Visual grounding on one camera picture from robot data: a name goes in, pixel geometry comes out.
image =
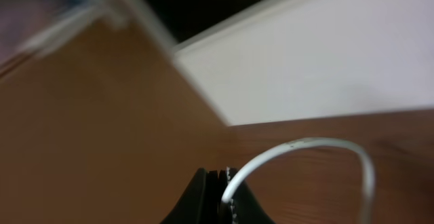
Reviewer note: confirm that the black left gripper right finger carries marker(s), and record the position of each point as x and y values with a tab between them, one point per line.
243	208

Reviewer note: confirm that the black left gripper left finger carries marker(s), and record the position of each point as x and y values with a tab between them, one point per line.
199	202

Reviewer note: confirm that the brown cardboard side panel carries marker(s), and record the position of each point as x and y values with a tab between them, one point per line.
105	130

